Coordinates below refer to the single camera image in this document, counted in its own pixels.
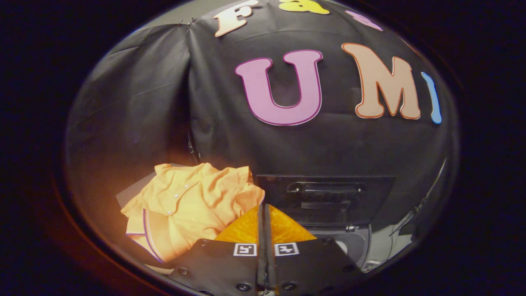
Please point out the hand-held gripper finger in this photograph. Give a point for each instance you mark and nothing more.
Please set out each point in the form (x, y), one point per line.
(268, 263)
(261, 263)

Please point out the orange shirt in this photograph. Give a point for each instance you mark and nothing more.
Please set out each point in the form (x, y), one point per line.
(185, 205)

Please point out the black backdrop cloth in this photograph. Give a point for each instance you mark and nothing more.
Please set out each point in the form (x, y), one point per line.
(328, 148)

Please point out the beige and dark cabinet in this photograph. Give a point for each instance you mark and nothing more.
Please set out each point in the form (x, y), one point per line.
(131, 193)

